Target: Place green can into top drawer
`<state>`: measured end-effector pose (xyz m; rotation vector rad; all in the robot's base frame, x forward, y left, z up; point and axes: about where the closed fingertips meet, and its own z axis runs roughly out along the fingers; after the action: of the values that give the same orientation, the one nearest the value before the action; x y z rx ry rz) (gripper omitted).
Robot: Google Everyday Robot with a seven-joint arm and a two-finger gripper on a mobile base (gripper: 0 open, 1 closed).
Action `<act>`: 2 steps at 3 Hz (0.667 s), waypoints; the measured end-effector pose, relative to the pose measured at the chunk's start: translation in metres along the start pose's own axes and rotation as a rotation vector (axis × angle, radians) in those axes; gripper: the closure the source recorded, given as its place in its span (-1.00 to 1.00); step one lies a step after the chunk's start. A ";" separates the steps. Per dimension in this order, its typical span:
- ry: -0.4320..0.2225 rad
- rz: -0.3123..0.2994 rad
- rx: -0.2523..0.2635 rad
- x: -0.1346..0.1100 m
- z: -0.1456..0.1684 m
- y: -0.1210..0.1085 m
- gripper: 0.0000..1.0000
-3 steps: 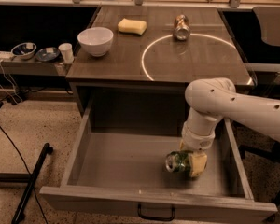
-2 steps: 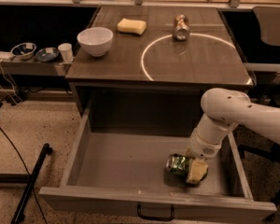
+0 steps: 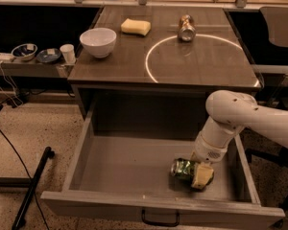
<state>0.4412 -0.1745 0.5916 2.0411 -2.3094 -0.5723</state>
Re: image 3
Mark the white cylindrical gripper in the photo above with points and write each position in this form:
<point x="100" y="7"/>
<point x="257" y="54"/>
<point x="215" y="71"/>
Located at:
<point x="206" y="151"/>

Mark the crushed green soda can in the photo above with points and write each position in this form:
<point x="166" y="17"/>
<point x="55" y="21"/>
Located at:
<point x="183" y="169"/>

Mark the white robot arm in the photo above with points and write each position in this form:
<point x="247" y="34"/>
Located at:
<point x="228" y="114"/>

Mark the open grey top drawer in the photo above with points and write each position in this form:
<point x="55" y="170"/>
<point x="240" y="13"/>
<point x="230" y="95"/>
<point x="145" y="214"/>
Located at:
<point x="122" y="165"/>

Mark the wooden cabinet with dark top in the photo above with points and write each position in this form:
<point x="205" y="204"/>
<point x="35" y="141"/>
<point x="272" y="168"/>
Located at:
<point x="160" y="61"/>

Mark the yellow sponge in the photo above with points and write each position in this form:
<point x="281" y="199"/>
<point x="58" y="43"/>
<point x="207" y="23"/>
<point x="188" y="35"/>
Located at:
<point x="135" y="27"/>

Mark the white bowl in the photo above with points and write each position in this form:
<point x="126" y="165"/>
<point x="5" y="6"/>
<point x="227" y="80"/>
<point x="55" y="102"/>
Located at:
<point x="99" y="42"/>

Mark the small white paper cup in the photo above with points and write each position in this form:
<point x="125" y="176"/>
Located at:
<point x="68" y="53"/>

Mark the black stand leg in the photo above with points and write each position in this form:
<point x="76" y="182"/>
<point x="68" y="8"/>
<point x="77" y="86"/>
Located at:
<point x="31" y="192"/>

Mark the dark blue saucer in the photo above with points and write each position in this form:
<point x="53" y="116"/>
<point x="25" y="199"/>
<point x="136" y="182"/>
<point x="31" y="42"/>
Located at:
<point x="49" y="55"/>

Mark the white power strip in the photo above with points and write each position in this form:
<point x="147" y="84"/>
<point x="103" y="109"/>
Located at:
<point x="6" y="57"/>

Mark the black drawer handle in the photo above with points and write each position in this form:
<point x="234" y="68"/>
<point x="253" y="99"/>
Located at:
<point x="160" y="218"/>

